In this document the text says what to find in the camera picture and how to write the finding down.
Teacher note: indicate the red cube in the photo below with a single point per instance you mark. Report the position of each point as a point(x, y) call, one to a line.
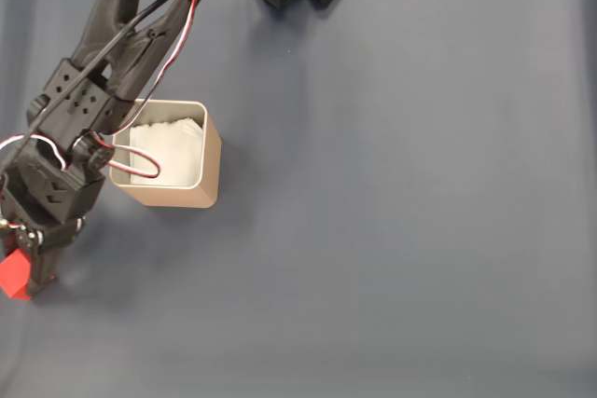
point(14, 274)

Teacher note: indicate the beige square box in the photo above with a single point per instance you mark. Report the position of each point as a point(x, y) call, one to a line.
point(212, 160)

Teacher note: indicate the white tissue paper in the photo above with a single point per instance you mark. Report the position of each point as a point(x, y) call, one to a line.
point(179, 151)

